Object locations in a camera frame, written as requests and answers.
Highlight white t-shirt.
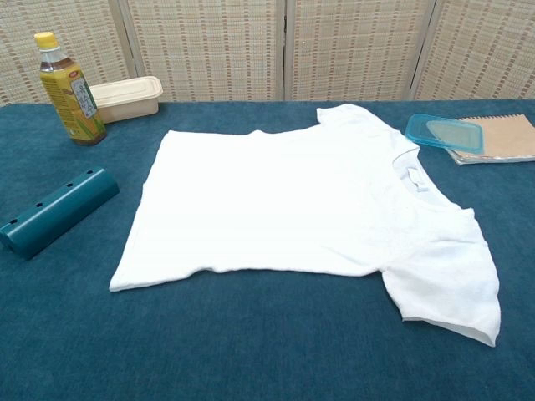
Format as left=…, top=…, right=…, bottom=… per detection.
left=109, top=103, right=502, bottom=348

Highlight woven folding screen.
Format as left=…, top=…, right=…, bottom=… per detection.
left=0, top=0, right=535, bottom=108

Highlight blue carpeted table surface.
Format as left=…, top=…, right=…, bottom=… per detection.
left=0, top=99, right=535, bottom=401

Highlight beige lidded food container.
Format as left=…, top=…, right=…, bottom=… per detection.
left=89, top=75, right=164, bottom=124

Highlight blue transparent container lid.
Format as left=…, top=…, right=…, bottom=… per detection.
left=404, top=113, right=486, bottom=155

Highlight teal plastic holder with holes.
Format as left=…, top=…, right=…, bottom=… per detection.
left=0, top=166, right=121, bottom=261

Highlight yellow capped green tea bottle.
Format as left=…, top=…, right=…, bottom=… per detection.
left=33, top=32, right=108, bottom=147

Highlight brown spiral notebook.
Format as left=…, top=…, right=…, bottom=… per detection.
left=443, top=112, right=535, bottom=165

